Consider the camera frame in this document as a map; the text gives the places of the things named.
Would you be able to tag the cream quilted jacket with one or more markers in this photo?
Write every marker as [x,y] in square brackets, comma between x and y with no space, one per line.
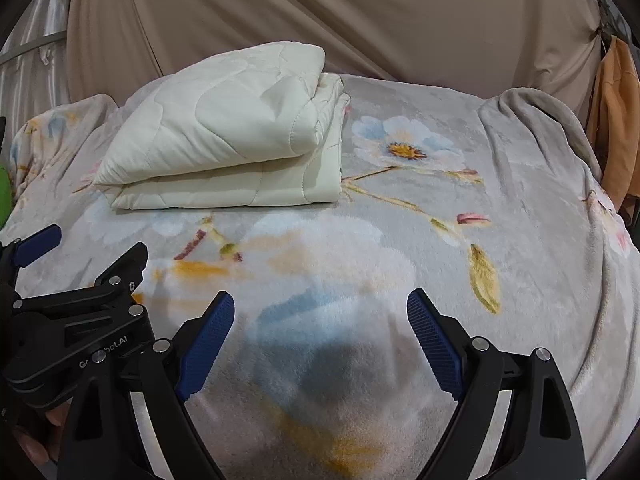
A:
[258,127]

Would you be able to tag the green pillow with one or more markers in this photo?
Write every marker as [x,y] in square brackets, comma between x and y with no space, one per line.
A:
[6,196]

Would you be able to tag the beige fabric backdrop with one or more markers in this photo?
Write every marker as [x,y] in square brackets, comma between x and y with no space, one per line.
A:
[482,47]

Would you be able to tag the grey floral fleece blanket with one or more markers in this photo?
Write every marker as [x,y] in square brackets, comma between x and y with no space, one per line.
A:
[493,207]

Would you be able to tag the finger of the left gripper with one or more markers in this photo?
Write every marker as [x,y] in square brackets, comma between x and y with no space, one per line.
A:
[37,245]

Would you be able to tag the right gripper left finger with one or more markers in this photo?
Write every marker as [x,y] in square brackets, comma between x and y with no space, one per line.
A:
[101,438]

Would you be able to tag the orange hanging garment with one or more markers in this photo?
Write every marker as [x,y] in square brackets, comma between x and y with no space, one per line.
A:
[613,123]

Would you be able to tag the silver satin curtain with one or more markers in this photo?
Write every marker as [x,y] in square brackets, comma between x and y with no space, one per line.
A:
[33,63]

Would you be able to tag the person's left hand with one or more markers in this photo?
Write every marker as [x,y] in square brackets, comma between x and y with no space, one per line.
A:
[40,433]

